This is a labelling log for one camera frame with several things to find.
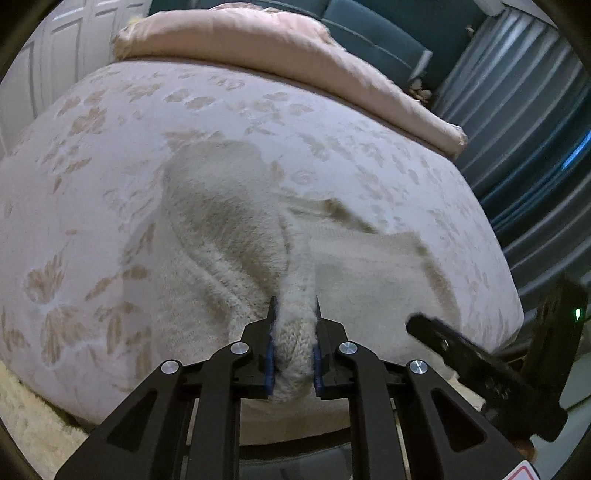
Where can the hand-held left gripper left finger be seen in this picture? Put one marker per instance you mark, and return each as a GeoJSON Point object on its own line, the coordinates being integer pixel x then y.
{"type": "Point", "coordinates": [271, 364]}

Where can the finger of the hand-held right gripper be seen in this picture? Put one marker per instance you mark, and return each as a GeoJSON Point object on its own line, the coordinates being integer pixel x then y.
{"type": "Point", "coordinates": [452, 344]}

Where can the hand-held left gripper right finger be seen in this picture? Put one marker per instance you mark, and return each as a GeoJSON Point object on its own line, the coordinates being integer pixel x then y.
{"type": "Point", "coordinates": [316, 369]}

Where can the cream sweater with black hearts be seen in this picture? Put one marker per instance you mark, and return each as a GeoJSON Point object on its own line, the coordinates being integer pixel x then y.
{"type": "Point", "coordinates": [221, 221]}

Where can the cream fluffy cloth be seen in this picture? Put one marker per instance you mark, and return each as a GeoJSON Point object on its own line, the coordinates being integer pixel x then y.
{"type": "Point", "coordinates": [27, 415]}

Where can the pink butterfly print blanket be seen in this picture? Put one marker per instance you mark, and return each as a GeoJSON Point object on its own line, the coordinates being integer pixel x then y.
{"type": "Point", "coordinates": [92, 184]}

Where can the small plush toys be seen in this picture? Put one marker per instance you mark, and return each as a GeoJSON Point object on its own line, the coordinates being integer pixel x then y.
{"type": "Point", "coordinates": [421, 90]}

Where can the grey pleated curtain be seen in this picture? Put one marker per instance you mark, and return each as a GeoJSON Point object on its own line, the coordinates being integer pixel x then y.
{"type": "Point", "coordinates": [521, 92]}

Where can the pink duvet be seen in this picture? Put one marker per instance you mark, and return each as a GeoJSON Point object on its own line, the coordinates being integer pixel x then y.
{"type": "Point", "coordinates": [277, 41]}

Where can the teal padded headboard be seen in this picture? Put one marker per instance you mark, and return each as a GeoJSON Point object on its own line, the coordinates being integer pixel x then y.
{"type": "Point", "coordinates": [369, 27]}

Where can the white panelled wardrobe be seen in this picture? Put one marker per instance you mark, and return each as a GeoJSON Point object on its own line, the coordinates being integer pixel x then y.
{"type": "Point", "coordinates": [69, 27]}

